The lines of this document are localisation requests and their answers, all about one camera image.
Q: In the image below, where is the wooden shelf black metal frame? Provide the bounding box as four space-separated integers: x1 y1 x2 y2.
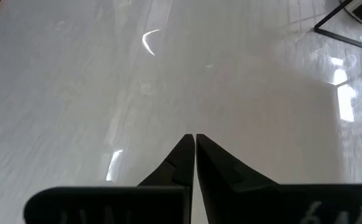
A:
313 0 362 54

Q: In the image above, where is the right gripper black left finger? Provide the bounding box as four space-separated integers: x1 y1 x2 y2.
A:
136 133 196 224

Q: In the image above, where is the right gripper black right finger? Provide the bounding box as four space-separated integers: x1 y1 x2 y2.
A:
195 133 281 224

